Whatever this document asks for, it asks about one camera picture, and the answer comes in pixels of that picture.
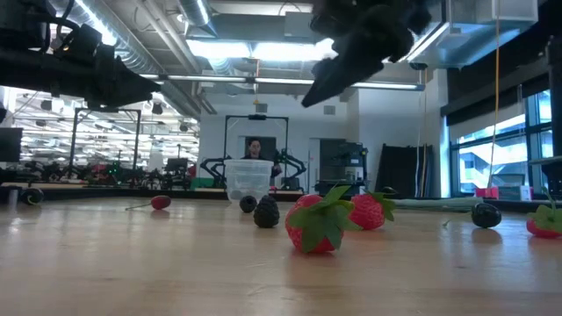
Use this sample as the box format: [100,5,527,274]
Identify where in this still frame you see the grey box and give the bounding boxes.
[498,184,532,202]

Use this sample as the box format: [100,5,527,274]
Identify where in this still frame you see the clear plastic tupperware cup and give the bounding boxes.
[223,158,275,204]

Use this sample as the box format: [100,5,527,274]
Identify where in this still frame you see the long ceiling light bar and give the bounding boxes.
[140,73,426,92]

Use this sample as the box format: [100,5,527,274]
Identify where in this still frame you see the red strawberry green leaves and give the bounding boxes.
[349,190,397,232]
[525,186,562,241]
[284,183,364,255]

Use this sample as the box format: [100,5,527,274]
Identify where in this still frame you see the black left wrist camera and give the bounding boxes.
[64,24,105,61]

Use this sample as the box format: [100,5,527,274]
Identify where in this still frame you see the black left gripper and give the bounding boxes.
[61,54,162,109]

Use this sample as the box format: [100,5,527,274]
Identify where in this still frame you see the dark cherry green stem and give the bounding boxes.
[442,201,503,230]
[19,187,46,206]

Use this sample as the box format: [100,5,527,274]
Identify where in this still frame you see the black curtain panel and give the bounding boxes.
[376,143,434,198]

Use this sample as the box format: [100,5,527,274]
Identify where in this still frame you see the red cherry with stem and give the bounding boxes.
[125,195,173,212]

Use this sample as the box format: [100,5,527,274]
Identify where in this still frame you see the black equipment panel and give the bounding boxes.
[320,139,369,180]

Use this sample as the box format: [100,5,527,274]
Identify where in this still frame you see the black aluminium table frame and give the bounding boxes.
[0,183,562,214]

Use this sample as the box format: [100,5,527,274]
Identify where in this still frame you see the bumpy blackberry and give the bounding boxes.
[253,195,281,229]

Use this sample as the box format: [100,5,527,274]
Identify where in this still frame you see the black monitor screen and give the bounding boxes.
[0,126,24,163]

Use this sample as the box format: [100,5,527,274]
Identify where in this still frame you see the dark round blueberry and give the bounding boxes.
[239,195,258,214]

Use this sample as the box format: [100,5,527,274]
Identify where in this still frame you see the yellow hanging cable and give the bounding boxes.
[486,0,501,190]

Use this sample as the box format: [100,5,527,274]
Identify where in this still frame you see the black vertical pole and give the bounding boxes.
[546,34,562,197]

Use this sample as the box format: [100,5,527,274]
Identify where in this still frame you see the black background station frame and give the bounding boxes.
[222,114,290,176]
[68,107,142,175]

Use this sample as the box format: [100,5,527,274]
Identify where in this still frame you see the large glass window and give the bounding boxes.
[450,90,554,198]

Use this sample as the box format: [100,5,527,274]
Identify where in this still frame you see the silver rectangular air duct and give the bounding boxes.
[406,0,539,69]

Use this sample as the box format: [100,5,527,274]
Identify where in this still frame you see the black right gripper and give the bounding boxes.
[300,0,434,109]

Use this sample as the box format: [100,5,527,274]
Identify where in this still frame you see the green box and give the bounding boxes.
[189,176,217,190]

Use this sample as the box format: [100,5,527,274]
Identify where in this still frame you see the person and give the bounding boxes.
[240,138,283,179]

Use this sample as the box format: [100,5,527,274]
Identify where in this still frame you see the white hanging cable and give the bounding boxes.
[414,69,428,198]

